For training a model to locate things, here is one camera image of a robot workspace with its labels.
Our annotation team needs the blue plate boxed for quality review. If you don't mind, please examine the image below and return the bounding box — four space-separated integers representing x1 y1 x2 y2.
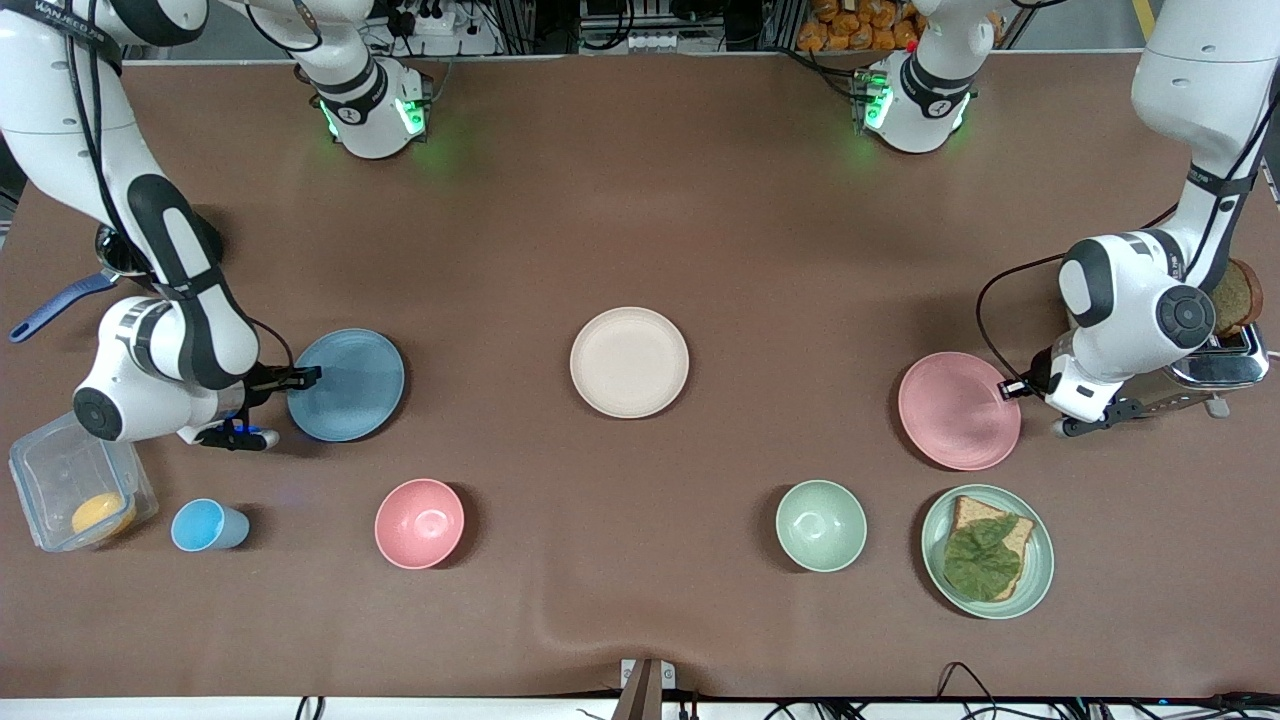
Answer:
286 328 407 443

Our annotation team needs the pink plate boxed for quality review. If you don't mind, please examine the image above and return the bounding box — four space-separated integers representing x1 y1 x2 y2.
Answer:
897 351 1023 472

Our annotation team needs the bread slice under lettuce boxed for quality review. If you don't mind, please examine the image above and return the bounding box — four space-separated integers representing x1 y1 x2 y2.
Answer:
950 495 1036 602

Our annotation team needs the blue cup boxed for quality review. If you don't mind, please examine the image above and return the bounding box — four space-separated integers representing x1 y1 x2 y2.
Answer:
170 498 251 553

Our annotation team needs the green plate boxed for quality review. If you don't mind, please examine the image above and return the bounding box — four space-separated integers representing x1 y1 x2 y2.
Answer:
921 484 1056 621

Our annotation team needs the green lettuce leaf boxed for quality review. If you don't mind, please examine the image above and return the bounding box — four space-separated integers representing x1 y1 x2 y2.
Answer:
942 514 1023 603

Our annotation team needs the pink bowl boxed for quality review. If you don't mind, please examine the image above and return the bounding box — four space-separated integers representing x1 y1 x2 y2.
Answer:
374 478 466 571

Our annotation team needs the beige chrome toaster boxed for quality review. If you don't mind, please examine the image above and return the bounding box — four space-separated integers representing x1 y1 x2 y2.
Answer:
1050 325 1271 421

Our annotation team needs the yellow food piece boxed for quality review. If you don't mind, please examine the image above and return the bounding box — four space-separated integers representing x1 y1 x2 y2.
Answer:
71 491 138 538

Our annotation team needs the brown toast slice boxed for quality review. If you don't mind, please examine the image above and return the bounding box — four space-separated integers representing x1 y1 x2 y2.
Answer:
1210 258 1265 339

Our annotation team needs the clear plastic container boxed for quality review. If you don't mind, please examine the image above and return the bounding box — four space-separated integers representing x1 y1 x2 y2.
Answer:
8 410 159 553

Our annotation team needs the green bowl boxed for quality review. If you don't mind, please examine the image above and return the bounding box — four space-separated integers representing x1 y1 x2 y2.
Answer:
775 480 869 574

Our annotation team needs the beige plate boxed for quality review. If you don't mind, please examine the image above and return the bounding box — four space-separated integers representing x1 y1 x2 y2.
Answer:
569 306 691 420

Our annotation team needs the brown table cloth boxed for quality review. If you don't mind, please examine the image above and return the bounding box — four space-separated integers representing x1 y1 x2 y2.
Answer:
0 55 1280 701

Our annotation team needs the bag of orange buns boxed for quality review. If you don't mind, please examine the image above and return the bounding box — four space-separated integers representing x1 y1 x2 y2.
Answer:
797 0 926 53

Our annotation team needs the black saucepan with blue handle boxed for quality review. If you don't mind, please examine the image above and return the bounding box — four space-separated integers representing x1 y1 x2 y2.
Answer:
8 205 226 345

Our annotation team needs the black looped cable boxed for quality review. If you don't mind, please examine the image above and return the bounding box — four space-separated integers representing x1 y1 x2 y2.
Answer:
937 661 1001 720

